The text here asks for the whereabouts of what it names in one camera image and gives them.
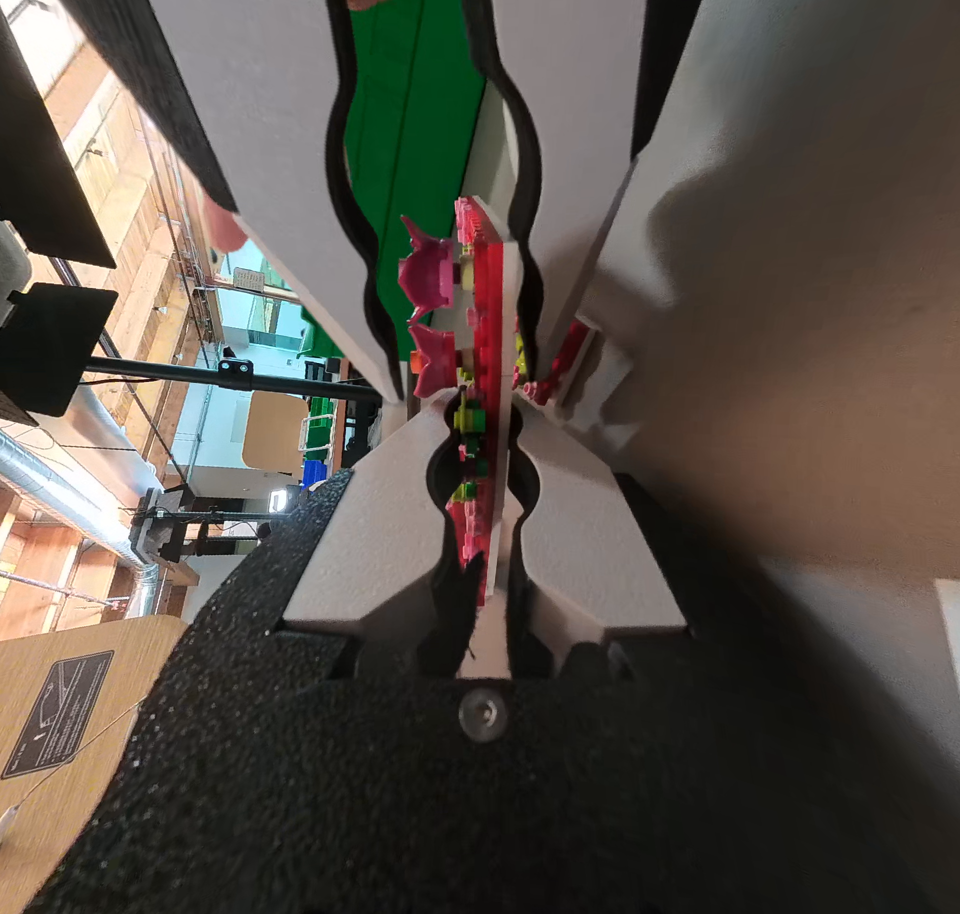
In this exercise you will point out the tan rounded board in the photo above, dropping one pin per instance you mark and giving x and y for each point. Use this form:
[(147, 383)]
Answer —
[(274, 430)]

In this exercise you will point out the green storage bins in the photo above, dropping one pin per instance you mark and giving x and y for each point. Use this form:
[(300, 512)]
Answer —
[(322, 423)]

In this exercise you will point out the magenta lego rose pink centre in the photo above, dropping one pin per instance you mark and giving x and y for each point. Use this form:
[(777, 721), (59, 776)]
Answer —
[(427, 273)]

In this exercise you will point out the black clamp stand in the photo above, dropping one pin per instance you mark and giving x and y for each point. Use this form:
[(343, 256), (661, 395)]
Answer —
[(157, 535)]

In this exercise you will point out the red arched lego assembly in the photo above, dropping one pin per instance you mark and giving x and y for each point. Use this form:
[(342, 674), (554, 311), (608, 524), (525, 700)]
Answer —
[(491, 314)]

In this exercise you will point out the magenta lego rose orange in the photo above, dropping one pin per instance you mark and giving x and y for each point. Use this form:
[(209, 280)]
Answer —
[(439, 359)]

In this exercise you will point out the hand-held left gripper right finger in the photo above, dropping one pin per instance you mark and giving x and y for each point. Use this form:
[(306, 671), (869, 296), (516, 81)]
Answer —
[(592, 546)]

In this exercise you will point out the green panel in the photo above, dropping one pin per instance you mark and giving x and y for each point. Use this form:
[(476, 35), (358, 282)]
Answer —
[(420, 104)]

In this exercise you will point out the black tripod pole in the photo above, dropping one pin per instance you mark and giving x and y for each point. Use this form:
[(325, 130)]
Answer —
[(172, 370)]

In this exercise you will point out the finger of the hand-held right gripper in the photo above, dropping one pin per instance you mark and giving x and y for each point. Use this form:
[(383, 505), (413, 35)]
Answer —
[(577, 66), (255, 104)]

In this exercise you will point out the silver ventilation duct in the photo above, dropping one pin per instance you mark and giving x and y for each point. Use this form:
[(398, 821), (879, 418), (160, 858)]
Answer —
[(52, 479)]

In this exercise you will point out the black flat plate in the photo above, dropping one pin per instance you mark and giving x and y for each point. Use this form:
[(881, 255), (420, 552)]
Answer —
[(52, 344)]

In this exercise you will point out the wooden board with black label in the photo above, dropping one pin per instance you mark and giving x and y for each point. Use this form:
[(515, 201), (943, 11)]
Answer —
[(112, 659)]

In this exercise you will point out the blue storage bin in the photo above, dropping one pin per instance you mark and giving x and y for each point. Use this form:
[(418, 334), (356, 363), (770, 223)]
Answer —
[(315, 471)]

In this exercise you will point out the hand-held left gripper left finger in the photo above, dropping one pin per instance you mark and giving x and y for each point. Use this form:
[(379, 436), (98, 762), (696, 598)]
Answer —
[(360, 531)]

